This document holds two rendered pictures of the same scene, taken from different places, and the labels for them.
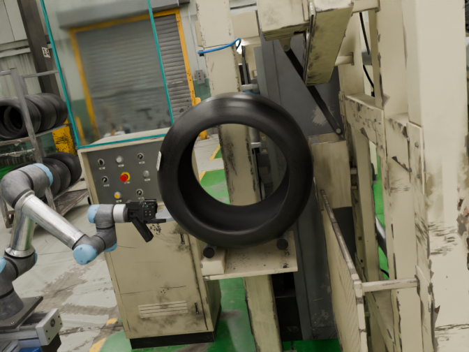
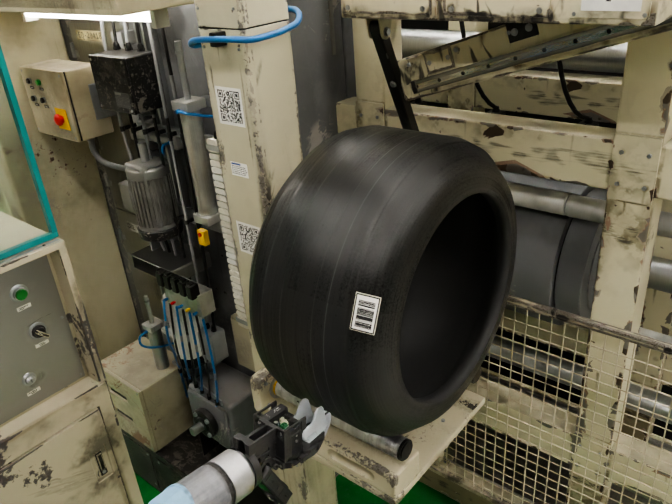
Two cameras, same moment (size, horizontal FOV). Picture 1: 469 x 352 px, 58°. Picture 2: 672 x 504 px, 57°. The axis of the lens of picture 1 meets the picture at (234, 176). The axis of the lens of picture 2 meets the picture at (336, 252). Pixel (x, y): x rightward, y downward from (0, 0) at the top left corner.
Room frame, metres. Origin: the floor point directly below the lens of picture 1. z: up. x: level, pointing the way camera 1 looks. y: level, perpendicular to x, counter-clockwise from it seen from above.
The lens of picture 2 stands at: (1.08, 0.94, 1.80)
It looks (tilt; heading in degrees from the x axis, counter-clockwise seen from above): 27 degrees down; 304
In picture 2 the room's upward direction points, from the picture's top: 5 degrees counter-clockwise
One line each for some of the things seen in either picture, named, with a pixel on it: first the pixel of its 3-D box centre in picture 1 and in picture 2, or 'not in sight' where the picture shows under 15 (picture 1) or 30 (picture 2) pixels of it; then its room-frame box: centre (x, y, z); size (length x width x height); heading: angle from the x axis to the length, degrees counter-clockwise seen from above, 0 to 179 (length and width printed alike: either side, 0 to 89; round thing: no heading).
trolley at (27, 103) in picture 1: (38, 149); not in sight; (5.40, 2.39, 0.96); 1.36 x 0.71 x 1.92; 173
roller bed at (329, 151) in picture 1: (329, 170); not in sight; (1.83, -0.42, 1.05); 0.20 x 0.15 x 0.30; 173
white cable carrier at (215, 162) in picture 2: not in sight; (237, 236); (2.00, -0.01, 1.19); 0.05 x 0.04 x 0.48; 83
